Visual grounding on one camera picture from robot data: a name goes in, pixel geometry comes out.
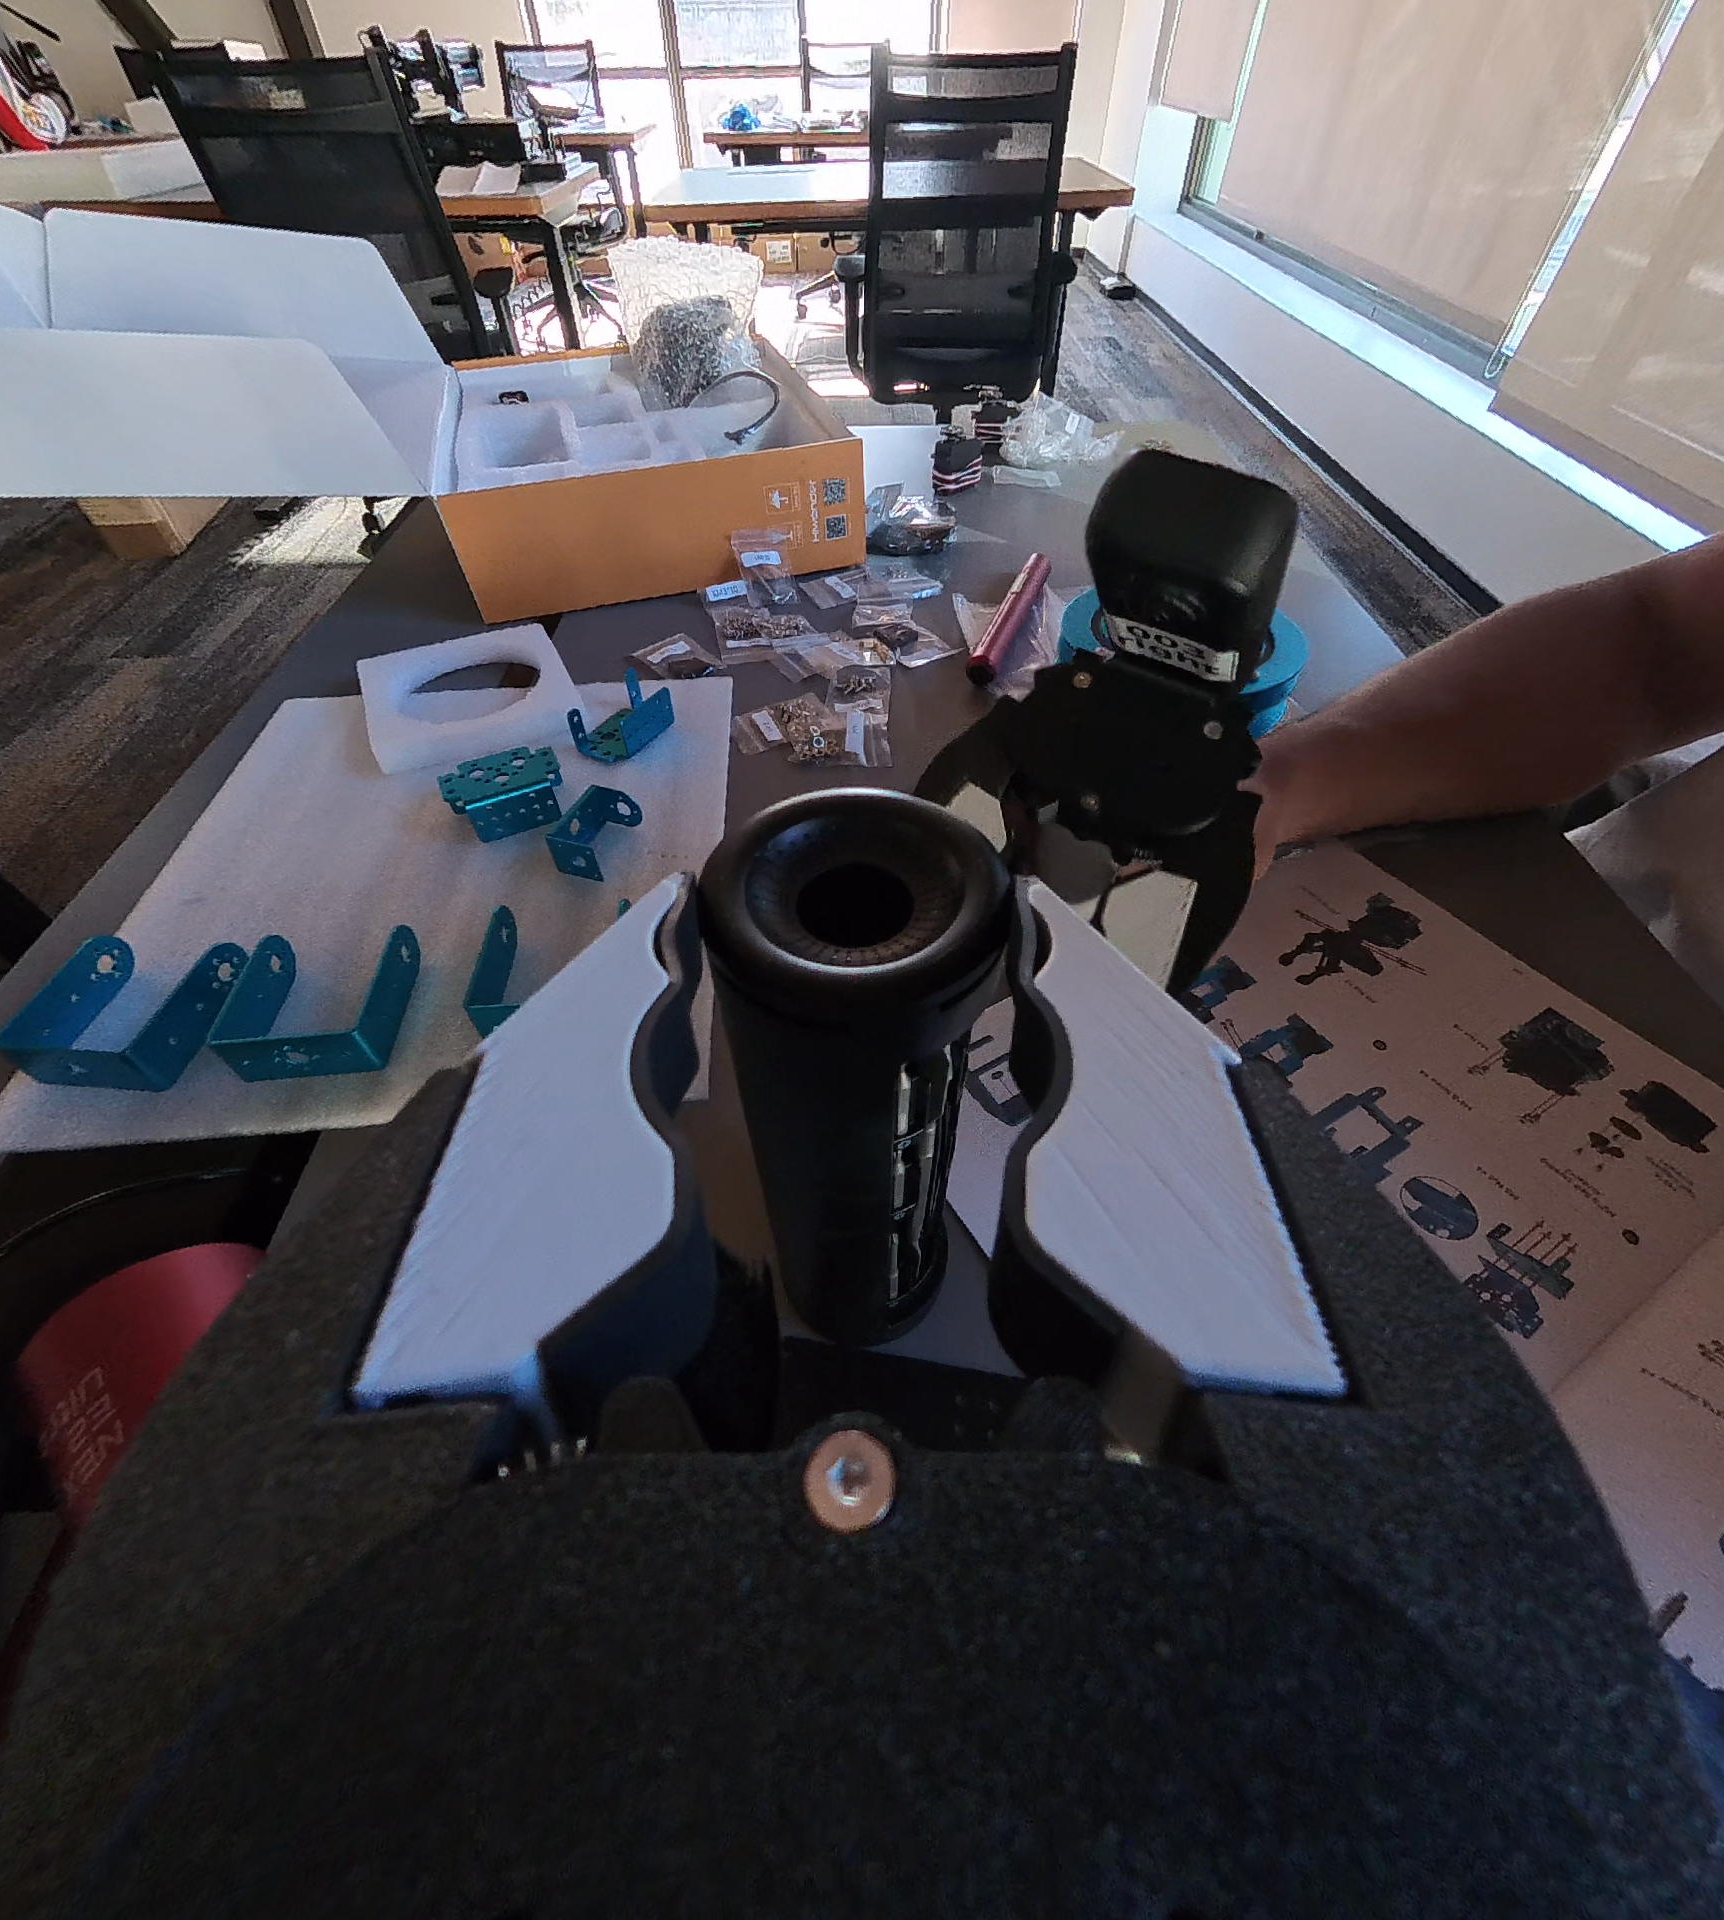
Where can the clear plastic wrapper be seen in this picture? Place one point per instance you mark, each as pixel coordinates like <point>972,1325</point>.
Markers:
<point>1065,439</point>

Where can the orange cardboard box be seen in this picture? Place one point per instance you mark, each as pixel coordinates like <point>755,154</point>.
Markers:
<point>623,540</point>

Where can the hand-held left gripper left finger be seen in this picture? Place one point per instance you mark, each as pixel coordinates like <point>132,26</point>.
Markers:
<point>532,1200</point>

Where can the person's right hand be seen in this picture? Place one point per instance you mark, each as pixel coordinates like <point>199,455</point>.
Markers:
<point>1291,794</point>

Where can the large blue U bracket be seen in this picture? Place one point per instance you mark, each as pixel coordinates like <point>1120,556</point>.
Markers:
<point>307,1050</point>
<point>494,974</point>
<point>96,1058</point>

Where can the black bit holder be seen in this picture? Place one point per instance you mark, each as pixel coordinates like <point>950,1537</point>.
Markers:
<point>833,1081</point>

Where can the white instruction booklet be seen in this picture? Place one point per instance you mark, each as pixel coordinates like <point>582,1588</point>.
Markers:
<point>1476,1125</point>

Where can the grey desk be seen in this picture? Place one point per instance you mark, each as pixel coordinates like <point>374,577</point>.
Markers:
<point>1343,631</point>

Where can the red cylindrical case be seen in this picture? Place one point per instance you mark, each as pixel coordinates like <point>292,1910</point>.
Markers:
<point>126,1350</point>

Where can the white foam sheet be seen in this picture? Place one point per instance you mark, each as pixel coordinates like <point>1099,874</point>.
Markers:
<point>276,901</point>

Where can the window with roller blind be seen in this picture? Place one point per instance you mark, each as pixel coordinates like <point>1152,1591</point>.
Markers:
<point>1553,180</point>

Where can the large paned window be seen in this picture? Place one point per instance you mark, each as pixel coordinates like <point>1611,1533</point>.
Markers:
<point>742,61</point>

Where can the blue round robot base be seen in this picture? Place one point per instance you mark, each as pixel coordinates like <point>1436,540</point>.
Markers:
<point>1291,661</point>

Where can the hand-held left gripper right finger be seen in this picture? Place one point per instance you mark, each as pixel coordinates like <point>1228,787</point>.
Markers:
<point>1176,1200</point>

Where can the pile of labelled screw bags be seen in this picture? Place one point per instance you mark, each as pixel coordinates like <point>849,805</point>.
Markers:
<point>802,661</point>

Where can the white foam box insert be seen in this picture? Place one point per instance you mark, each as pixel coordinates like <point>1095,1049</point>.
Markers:
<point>532,435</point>

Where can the bubble wrap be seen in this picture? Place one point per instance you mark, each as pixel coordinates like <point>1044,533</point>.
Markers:
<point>683,314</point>

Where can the red electric screwdriver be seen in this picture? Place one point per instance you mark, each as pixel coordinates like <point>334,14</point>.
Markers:
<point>1009,618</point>

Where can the blue wide U bracket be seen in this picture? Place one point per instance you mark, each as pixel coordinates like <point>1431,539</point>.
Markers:
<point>503,794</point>

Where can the person's right forearm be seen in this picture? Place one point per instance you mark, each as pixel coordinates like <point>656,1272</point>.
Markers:
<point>1553,674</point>

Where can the black office chair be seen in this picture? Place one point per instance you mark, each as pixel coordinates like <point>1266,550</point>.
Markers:
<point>966,195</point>
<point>307,165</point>

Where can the silver antistatic bag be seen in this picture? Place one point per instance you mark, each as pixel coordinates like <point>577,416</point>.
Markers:
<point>907,519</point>

